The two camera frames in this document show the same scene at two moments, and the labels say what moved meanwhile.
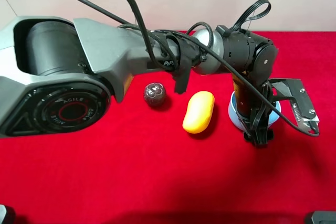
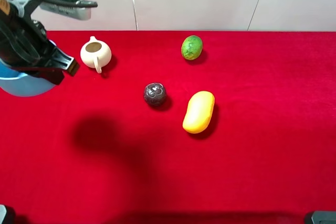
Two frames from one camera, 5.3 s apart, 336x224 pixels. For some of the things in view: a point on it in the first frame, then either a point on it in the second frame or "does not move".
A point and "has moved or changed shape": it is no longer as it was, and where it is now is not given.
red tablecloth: (134, 163) does not move
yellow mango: (199, 112) does not move
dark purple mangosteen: (154, 94) does not move
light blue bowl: (273, 117) has moved or changed shape
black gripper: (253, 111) -> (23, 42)
